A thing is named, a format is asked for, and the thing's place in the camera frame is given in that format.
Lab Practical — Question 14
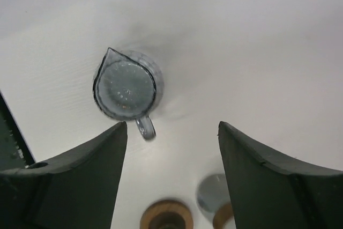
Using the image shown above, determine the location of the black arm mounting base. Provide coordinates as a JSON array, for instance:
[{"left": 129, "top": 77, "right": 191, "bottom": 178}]
[{"left": 0, "top": 94, "right": 35, "bottom": 171}]

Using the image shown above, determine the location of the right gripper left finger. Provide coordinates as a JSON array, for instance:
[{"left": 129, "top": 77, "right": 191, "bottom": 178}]
[{"left": 1, "top": 122, "right": 128, "bottom": 228}]

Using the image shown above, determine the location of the glass server with handle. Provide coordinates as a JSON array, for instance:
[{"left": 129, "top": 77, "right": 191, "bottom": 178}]
[{"left": 92, "top": 48, "right": 165, "bottom": 141}]

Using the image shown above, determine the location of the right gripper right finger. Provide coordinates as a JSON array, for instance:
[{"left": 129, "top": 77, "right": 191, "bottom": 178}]
[{"left": 218, "top": 122, "right": 342, "bottom": 228}]

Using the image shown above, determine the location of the dark wooden dripper ring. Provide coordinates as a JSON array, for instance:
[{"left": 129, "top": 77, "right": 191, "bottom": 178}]
[{"left": 139, "top": 199, "right": 194, "bottom": 229}]

